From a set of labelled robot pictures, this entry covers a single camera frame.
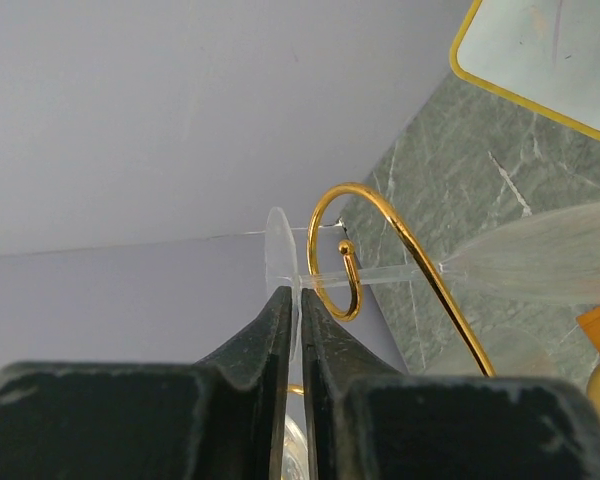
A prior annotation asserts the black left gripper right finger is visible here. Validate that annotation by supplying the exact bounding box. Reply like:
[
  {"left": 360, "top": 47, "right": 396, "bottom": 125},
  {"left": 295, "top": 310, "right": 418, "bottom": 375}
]
[{"left": 301, "top": 290, "right": 600, "bottom": 479}]

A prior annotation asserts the clear ribbed wine glass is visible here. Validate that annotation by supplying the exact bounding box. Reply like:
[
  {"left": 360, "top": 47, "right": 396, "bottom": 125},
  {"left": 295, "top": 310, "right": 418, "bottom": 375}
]
[{"left": 264, "top": 198, "right": 600, "bottom": 480}]

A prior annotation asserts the gold framed whiteboard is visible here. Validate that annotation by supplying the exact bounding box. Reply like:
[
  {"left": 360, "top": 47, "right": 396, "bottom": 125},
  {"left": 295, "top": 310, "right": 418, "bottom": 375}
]
[{"left": 449, "top": 0, "right": 600, "bottom": 141}]

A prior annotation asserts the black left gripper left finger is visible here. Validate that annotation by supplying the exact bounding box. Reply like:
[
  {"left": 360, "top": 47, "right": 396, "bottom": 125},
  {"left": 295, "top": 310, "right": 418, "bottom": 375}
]
[{"left": 0, "top": 287, "right": 293, "bottom": 479}]

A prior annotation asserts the gold wire glass rack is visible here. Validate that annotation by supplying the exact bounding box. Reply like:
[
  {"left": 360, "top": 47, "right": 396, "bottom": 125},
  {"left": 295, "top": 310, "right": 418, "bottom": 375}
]
[{"left": 301, "top": 183, "right": 600, "bottom": 415}]

